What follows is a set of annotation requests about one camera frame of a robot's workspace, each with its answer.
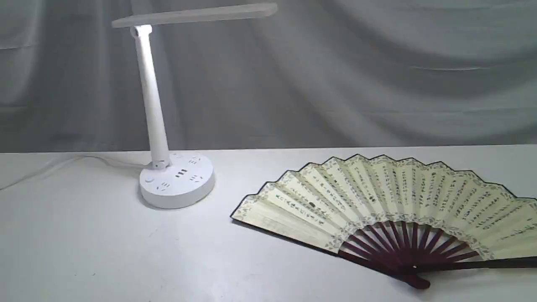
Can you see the folding paper fan maroon ribs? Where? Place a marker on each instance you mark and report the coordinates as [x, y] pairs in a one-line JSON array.
[[400, 218]]

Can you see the white desk lamp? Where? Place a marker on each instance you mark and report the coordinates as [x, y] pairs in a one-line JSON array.
[[178, 179]]

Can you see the grey backdrop curtain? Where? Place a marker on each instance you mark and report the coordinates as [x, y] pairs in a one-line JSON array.
[[317, 74]]

